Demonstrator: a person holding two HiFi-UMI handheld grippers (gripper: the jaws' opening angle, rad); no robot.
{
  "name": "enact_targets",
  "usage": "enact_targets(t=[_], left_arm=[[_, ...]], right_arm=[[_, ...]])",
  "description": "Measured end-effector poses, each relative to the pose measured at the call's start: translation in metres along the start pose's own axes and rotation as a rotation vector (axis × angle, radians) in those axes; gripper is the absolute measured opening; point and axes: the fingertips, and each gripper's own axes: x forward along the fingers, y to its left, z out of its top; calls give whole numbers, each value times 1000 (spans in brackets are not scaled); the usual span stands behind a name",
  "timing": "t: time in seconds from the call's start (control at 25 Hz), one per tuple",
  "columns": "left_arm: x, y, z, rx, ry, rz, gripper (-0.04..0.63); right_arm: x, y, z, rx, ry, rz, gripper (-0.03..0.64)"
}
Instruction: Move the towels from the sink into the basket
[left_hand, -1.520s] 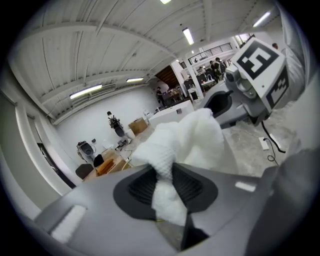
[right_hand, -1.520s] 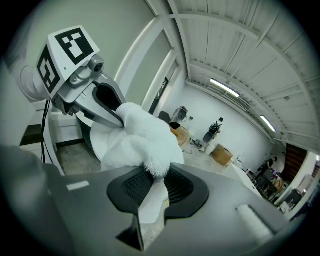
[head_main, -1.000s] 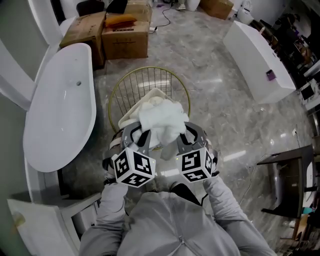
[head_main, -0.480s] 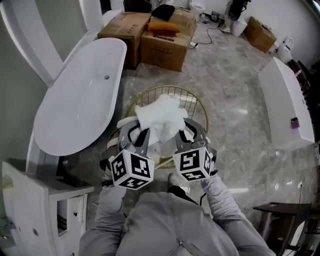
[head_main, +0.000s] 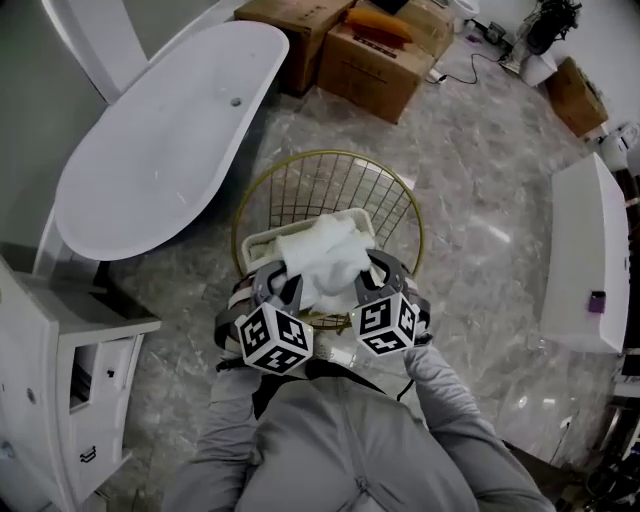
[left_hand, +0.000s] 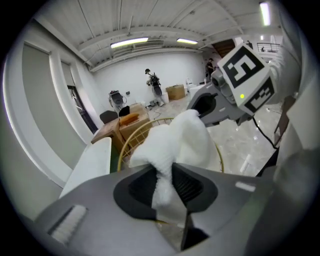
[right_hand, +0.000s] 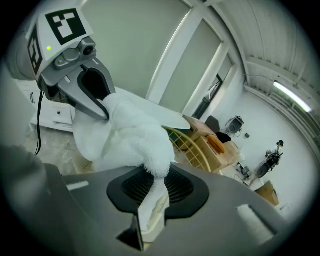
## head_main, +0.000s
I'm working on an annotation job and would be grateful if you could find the white smart toilet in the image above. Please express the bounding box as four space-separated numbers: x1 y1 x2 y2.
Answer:
597 122 640 171

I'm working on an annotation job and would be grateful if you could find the black power cable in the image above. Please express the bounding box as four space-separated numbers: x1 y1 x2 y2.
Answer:
439 51 507 87

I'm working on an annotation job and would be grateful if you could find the cream plastic basket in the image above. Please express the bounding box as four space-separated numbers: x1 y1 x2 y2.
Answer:
240 208 377 281

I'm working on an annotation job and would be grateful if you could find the orange cushion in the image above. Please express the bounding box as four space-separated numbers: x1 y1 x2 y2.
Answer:
344 7 414 46

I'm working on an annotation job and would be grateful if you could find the white vanity cabinet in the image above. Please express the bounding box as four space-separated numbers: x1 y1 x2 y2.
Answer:
53 329 147 512

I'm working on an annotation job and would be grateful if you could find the white oval bathtub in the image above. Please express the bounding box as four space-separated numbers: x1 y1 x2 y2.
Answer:
53 20 291 262

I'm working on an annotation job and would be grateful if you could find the person's right forearm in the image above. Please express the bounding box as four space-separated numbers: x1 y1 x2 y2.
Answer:
402 344 501 441

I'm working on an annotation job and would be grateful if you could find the gold wire basket stand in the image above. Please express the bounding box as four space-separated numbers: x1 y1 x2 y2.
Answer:
230 148 425 334

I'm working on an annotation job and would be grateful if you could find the person's grey jacket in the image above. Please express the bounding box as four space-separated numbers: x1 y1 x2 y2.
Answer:
239 377 551 512

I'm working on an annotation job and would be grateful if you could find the person's left forearm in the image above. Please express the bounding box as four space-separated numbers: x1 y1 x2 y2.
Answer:
164 364 261 512

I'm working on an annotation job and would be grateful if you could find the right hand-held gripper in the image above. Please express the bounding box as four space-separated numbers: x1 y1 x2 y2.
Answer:
351 252 419 357

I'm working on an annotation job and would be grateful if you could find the white rectangular bathtub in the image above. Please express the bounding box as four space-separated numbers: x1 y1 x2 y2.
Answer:
538 151 631 356

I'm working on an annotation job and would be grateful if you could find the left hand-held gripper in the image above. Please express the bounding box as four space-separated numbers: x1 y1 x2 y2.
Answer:
234 263 314 375

